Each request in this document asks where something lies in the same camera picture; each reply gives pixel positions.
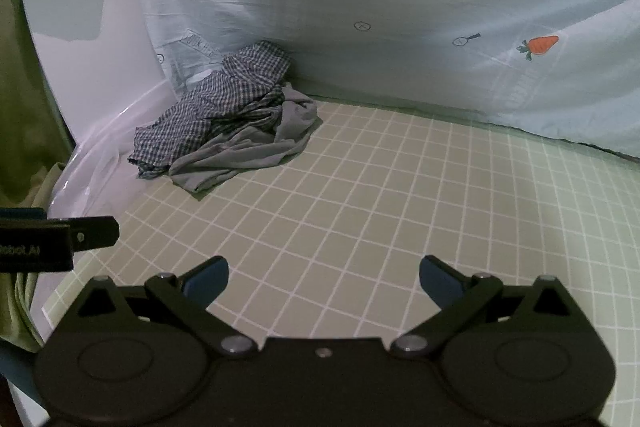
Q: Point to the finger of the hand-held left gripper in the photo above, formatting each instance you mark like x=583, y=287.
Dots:
x=95, y=234

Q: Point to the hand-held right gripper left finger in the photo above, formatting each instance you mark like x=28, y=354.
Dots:
x=205, y=279

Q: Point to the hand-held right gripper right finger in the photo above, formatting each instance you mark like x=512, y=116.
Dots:
x=442, y=279

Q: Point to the blue checked shirt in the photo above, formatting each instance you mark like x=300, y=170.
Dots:
x=215, y=102

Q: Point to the green cloth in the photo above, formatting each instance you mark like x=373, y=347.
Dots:
x=25, y=117

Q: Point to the grey garment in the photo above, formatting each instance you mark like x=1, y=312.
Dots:
x=260, y=142

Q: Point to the white plastic sheet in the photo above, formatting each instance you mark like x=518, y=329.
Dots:
x=90, y=72

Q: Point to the carrot print light blue sheet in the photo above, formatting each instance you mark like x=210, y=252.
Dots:
x=400, y=32

